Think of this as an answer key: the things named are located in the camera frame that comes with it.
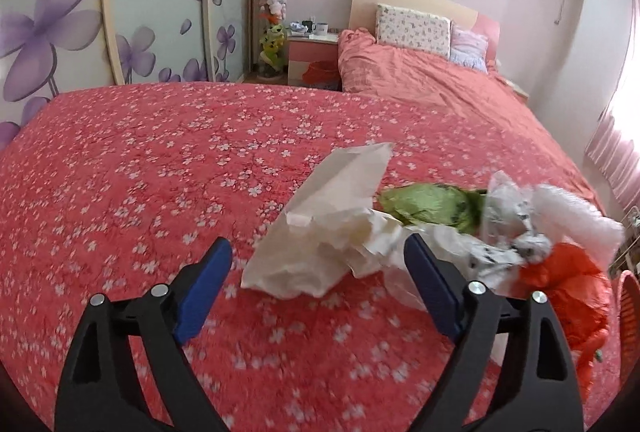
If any red floral blanket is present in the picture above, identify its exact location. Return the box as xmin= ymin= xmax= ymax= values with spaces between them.
xmin=0 ymin=81 xmax=621 ymax=432

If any pink curtain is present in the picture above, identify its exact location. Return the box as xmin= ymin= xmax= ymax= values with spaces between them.
xmin=585 ymin=107 xmax=640 ymax=213

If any white floral pillow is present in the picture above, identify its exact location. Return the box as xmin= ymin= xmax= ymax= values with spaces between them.
xmin=376 ymin=3 xmax=453 ymax=60

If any white bubble wrap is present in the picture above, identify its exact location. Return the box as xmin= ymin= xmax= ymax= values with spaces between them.
xmin=532 ymin=184 xmax=626 ymax=270

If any red plastic basket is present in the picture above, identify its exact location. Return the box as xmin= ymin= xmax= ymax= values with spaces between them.
xmin=617 ymin=269 xmax=640 ymax=363

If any beige paper bag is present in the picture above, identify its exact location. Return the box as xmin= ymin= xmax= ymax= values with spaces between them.
xmin=241 ymin=143 xmax=396 ymax=300

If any pink striped pillow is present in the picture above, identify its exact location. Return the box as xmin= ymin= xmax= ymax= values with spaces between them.
xmin=449 ymin=26 xmax=490 ymax=74

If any orange plastic bag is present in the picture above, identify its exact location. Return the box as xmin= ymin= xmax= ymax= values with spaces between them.
xmin=517 ymin=243 xmax=613 ymax=400

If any clear tube of plush toys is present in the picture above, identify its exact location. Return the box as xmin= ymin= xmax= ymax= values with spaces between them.
xmin=256 ymin=0 xmax=292 ymax=78

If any clear black-spotted plastic bag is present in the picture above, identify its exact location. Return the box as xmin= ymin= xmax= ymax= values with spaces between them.
xmin=387 ymin=171 xmax=556 ymax=313

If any pink nightstand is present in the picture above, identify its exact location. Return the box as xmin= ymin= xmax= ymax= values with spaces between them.
xmin=286 ymin=32 xmax=342 ymax=89

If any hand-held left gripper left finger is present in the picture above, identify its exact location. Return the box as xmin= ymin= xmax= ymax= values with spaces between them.
xmin=54 ymin=237 xmax=233 ymax=432

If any beige nightstand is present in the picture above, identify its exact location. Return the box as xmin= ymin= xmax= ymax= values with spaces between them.
xmin=505 ymin=77 xmax=531 ymax=100

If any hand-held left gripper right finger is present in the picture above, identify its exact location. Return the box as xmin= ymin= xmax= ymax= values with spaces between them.
xmin=403 ymin=233 xmax=586 ymax=432

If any salmon duvet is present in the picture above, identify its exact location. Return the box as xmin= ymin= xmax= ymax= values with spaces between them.
xmin=337 ymin=28 xmax=531 ymax=123

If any green plastic bag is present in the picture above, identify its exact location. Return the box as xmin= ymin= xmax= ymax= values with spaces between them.
xmin=376 ymin=183 xmax=488 ymax=233

